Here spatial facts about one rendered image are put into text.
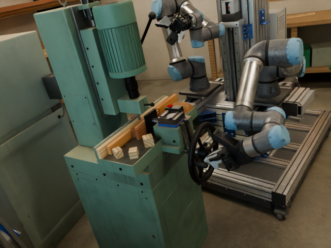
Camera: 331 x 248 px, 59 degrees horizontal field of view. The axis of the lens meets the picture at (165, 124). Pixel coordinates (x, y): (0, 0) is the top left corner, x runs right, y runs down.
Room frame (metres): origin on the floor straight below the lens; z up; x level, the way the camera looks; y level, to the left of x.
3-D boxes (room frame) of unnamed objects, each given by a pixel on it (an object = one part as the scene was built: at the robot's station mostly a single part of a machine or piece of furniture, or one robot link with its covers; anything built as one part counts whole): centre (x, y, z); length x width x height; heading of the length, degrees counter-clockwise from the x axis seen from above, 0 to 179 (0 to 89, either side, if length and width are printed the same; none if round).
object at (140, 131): (1.32, 0.08, 0.93); 0.20 x 0.02 x 0.05; 144
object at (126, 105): (1.37, 0.14, 1.03); 0.14 x 0.07 x 0.09; 54
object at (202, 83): (2.01, -0.29, 0.87); 0.15 x 0.15 x 0.10
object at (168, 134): (1.25, -0.04, 0.92); 0.15 x 0.13 x 0.09; 144
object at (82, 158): (1.43, 0.22, 0.76); 0.57 x 0.45 x 0.09; 54
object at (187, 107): (1.51, -0.10, 0.92); 0.14 x 0.09 x 0.04; 54
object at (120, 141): (1.41, 0.09, 0.92); 0.62 x 0.02 x 0.04; 144
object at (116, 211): (1.43, 0.22, 0.36); 0.58 x 0.45 x 0.71; 54
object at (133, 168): (1.30, 0.03, 0.87); 0.61 x 0.30 x 0.06; 144
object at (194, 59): (2.00, -0.29, 0.98); 0.13 x 0.12 x 0.14; 113
